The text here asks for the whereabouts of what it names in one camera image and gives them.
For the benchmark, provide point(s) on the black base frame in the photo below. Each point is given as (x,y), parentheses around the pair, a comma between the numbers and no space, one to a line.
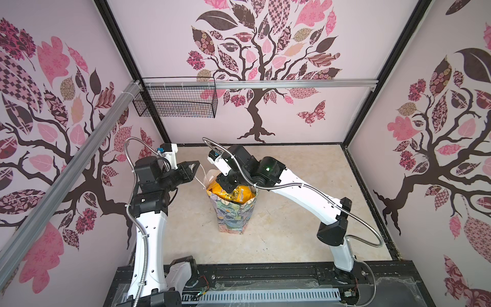
(372,283)

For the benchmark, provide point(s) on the aluminium rail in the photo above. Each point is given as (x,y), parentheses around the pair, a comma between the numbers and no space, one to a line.
(22,240)
(225,85)

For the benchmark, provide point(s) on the white slotted cable duct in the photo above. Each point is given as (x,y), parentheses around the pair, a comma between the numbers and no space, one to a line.
(264,296)

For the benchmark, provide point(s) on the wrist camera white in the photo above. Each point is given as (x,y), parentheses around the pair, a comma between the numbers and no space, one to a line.
(169,151)
(219,162)

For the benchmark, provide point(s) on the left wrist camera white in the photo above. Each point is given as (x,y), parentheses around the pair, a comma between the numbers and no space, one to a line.
(169,151)

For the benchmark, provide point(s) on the yellow mango snack bag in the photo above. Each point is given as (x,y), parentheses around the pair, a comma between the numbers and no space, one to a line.
(241,195)

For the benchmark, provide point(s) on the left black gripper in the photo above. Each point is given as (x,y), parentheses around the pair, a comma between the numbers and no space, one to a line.
(188,174)

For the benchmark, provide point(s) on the aluminium rail back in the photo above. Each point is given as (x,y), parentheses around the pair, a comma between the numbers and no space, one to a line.
(225,85)

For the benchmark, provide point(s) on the aluminium rail left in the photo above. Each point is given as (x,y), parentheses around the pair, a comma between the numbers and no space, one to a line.
(22,240)

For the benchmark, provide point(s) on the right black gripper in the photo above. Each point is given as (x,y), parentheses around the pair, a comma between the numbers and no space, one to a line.
(222,181)

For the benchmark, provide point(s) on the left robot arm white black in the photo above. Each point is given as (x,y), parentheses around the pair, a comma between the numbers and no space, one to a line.
(156,182)

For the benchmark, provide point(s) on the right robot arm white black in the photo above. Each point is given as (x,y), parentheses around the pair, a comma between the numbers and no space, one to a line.
(333,214)

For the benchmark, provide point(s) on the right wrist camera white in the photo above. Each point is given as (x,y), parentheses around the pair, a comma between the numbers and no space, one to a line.
(219,162)

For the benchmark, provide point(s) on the black wire basket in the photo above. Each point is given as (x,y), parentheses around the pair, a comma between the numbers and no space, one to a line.
(180,97)

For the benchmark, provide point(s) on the patterned paper gift bag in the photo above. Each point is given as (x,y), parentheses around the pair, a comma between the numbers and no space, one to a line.
(232,218)

